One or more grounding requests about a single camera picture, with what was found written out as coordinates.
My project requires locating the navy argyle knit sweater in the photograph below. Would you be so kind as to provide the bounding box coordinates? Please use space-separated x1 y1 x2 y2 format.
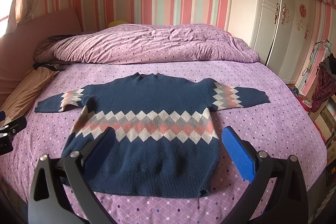
35 73 269 198

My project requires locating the tan pillow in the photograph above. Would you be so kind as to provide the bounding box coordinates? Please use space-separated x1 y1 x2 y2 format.
1 64 63 126

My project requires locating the purple dotted bed sheet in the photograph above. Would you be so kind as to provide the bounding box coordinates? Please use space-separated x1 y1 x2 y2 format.
1 61 327 223

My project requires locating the pink padded headboard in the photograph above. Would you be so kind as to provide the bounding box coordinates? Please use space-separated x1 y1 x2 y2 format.
0 8 82 103

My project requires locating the cluttered side shelf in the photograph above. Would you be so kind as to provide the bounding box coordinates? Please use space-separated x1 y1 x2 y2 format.
308 94 336 151

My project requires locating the red round container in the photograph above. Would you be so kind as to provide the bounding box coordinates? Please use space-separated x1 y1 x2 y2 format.
297 94 312 114

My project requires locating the dark red hanging garment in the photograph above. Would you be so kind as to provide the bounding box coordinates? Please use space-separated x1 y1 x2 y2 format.
311 53 336 113

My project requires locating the yellow object behind duvet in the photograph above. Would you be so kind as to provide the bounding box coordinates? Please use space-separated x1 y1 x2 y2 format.
108 20 127 28

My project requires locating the purple dotted folded duvet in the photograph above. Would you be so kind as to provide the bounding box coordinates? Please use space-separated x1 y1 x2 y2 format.
33 24 260 65

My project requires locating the white ornate wardrobe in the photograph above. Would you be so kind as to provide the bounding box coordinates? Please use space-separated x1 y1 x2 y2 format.
228 0 315 84

